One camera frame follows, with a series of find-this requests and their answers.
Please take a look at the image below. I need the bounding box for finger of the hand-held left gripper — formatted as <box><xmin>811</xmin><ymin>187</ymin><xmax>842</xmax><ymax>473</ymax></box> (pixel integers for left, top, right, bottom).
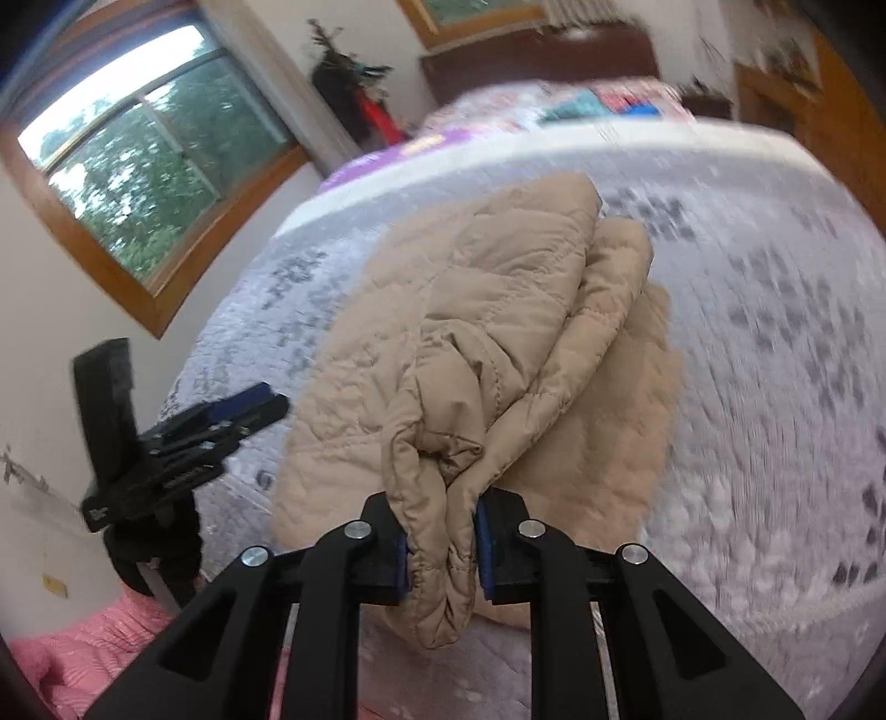
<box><xmin>153</xmin><ymin>424</ymin><xmax>256</xmax><ymax>464</ymax></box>
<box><xmin>145</xmin><ymin>383</ymin><xmax>290</xmax><ymax>436</ymax></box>

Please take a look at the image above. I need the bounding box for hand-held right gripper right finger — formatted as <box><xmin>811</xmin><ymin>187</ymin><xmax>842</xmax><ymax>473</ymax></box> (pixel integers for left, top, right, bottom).
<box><xmin>474</xmin><ymin>488</ymin><xmax>807</xmax><ymax>720</ymax></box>

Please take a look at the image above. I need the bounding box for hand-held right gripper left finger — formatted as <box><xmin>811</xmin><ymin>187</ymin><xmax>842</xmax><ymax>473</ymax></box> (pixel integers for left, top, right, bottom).
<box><xmin>83</xmin><ymin>490</ymin><xmax>411</xmax><ymax>720</ymax></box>

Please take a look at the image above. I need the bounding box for tan quilted jacket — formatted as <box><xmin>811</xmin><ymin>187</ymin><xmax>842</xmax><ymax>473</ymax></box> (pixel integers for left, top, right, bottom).
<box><xmin>266</xmin><ymin>172</ymin><xmax>686</xmax><ymax>650</ymax></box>

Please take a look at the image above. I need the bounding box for person's left forearm pink sleeve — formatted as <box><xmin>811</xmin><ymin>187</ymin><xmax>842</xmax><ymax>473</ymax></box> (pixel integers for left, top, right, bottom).
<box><xmin>8</xmin><ymin>582</ymin><xmax>182</xmax><ymax>720</ymax></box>

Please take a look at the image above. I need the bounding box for coat rack with clothes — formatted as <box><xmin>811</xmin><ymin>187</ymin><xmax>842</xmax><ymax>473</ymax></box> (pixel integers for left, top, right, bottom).
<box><xmin>308</xmin><ymin>19</ymin><xmax>411</xmax><ymax>146</ymax></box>

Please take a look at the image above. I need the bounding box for person's left hand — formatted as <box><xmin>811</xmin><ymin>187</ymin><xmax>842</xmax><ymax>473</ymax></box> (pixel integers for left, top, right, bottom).
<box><xmin>104</xmin><ymin>495</ymin><xmax>205</xmax><ymax>614</ymax></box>

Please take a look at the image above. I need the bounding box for grey floral bed quilt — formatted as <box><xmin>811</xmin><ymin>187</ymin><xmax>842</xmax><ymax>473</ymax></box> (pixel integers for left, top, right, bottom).
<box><xmin>156</xmin><ymin>114</ymin><xmax>886</xmax><ymax>720</ymax></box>

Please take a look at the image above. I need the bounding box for purple floral bed sheet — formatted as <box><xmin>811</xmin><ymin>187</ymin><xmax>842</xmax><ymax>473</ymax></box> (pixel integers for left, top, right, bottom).
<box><xmin>318</xmin><ymin>125</ymin><xmax>486</xmax><ymax>195</ymax></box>

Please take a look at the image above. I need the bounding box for beige curtain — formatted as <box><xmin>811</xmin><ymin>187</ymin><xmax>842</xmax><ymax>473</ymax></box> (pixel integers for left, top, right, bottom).
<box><xmin>200</xmin><ymin>0</ymin><xmax>361</xmax><ymax>174</ymax></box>

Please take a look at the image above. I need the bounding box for pink floral patchwork blanket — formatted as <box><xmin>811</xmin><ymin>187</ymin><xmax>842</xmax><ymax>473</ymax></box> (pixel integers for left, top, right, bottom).
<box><xmin>419</xmin><ymin>76</ymin><xmax>683</xmax><ymax>136</ymax></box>

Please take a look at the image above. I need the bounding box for small wooden framed window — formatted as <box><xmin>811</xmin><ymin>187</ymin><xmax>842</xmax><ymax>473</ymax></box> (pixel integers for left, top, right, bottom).
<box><xmin>394</xmin><ymin>0</ymin><xmax>548</xmax><ymax>51</ymax></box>

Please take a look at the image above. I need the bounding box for teal quilted cloth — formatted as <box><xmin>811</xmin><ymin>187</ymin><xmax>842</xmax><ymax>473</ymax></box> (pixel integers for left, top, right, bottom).
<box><xmin>540</xmin><ymin>90</ymin><xmax>611</xmax><ymax>124</ymax></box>

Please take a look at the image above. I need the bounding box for dark wooden headboard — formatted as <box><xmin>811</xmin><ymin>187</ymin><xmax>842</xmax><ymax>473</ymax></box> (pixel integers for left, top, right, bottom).
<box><xmin>419</xmin><ymin>24</ymin><xmax>662</xmax><ymax>115</ymax></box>

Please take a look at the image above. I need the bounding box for dark nightstand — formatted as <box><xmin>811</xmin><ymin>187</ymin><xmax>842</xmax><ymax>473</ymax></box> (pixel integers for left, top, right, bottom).
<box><xmin>682</xmin><ymin>90</ymin><xmax>735</xmax><ymax>123</ymax></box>

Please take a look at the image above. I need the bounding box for wooden desk with clutter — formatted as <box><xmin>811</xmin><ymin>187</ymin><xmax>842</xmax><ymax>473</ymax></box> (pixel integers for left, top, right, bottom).
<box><xmin>734</xmin><ymin>42</ymin><xmax>819</xmax><ymax>134</ymax></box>

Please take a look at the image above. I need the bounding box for wooden wardrobe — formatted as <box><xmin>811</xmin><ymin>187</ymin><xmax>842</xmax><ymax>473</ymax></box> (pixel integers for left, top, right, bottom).
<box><xmin>796</xmin><ymin>28</ymin><xmax>886</xmax><ymax>236</ymax></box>

